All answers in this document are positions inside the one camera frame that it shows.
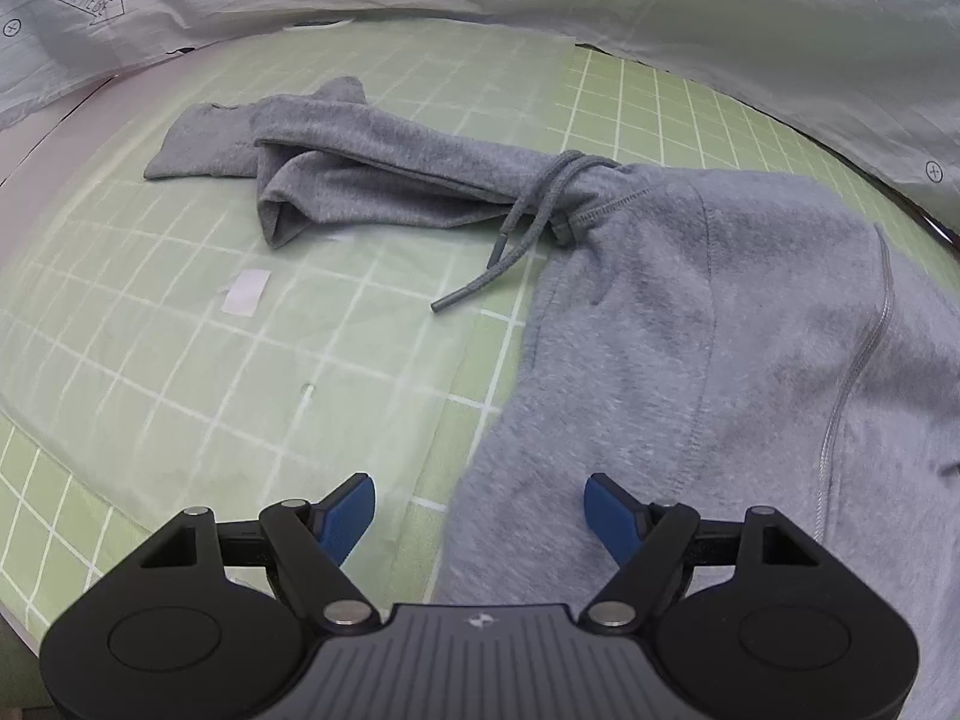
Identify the green grid cutting mat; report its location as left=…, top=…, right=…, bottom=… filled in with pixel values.
left=2, top=21, right=958, bottom=644

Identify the grey hooded sweatshirt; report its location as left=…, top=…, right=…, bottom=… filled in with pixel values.
left=145, top=78, right=958, bottom=718

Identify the white paper label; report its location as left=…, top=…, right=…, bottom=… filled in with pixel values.
left=220, top=268, right=272, bottom=319

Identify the white carrot print storage bag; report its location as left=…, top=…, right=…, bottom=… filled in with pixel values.
left=2, top=0, right=958, bottom=224

